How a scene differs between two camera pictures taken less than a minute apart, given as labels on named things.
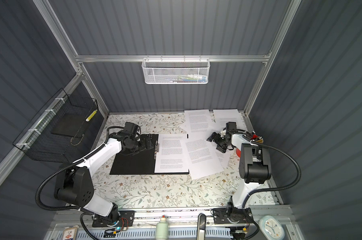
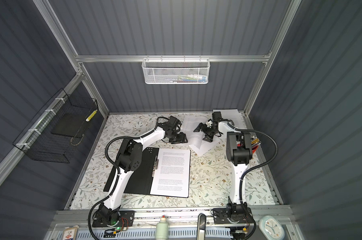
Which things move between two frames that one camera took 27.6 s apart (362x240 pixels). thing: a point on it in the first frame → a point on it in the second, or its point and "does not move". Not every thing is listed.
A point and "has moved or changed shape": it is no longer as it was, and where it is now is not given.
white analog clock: [271, 228] does not move
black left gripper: [143, 146] → [182, 137]
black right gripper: [217, 141] → [206, 127]
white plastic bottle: [161, 229] does not move
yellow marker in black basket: [91, 115] does not move
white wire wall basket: [175, 71] does not move
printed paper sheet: [172, 156] has moved or changed shape
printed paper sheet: [222, 116] does not move
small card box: [70, 233] does not move
